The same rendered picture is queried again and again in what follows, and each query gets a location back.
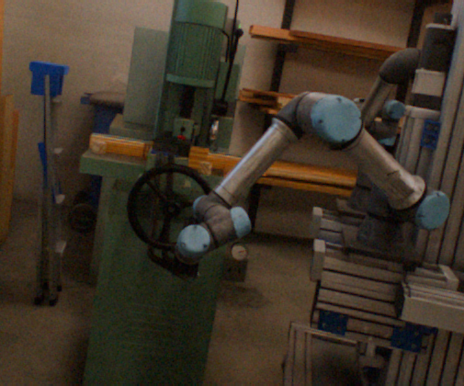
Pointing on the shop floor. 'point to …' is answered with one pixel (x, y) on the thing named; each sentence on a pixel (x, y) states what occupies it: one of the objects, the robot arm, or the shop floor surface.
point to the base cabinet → (149, 313)
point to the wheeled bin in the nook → (102, 102)
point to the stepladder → (50, 90)
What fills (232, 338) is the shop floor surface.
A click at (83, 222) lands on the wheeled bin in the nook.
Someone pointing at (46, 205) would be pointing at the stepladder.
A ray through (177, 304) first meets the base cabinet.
